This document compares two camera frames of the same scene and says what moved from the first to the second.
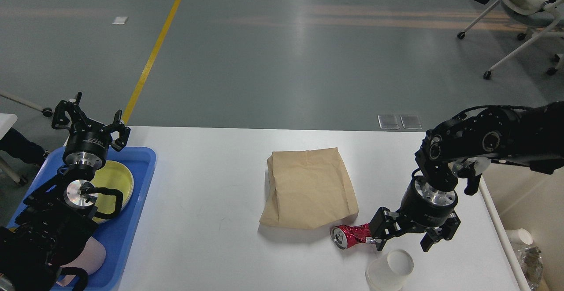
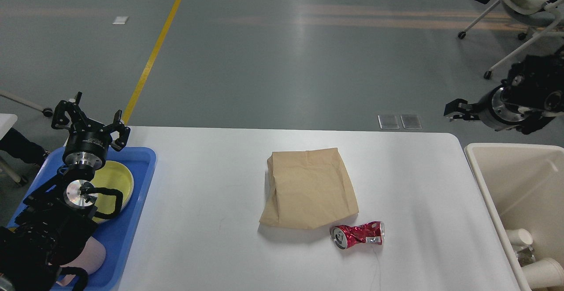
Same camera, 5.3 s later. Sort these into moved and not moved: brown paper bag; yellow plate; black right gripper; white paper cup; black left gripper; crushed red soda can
Moved: black right gripper; white paper cup
Not moved: black left gripper; crushed red soda can; brown paper bag; yellow plate
